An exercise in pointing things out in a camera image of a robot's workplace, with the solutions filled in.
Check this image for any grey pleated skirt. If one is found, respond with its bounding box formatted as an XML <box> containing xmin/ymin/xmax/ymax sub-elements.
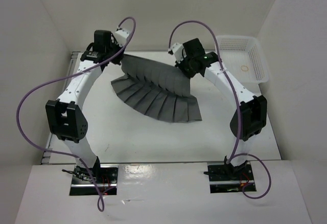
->
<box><xmin>111</xmin><ymin>55</ymin><xmax>202</xmax><ymax>123</ymax></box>

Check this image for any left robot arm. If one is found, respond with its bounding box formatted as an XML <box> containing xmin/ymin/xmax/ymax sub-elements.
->
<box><xmin>45</xmin><ymin>28</ymin><xmax>130</xmax><ymax>183</ymax></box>

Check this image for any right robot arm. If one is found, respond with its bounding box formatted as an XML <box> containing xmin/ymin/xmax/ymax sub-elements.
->
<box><xmin>171</xmin><ymin>38</ymin><xmax>267</xmax><ymax>180</ymax></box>

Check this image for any white plastic basket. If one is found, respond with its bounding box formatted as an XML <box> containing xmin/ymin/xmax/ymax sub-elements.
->
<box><xmin>216</xmin><ymin>35</ymin><xmax>269</xmax><ymax>84</ymax></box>

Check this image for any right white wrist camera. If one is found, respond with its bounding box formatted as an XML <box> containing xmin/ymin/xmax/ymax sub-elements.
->
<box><xmin>168</xmin><ymin>43</ymin><xmax>184</xmax><ymax>63</ymax></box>

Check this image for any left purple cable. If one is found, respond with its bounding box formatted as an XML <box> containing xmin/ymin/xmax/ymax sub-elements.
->
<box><xmin>16</xmin><ymin>17</ymin><xmax>136</xmax><ymax>212</ymax></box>

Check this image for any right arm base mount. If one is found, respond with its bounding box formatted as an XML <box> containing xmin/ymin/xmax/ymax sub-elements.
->
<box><xmin>203</xmin><ymin>162</ymin><xmax>256</xmax><ymax>193</ymax></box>

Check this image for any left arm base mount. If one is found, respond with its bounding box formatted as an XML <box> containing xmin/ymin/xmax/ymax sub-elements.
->
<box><xmin>62</xmin><ymin>165</ymin><xmax>119</xmax><ymax>196</ymax></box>

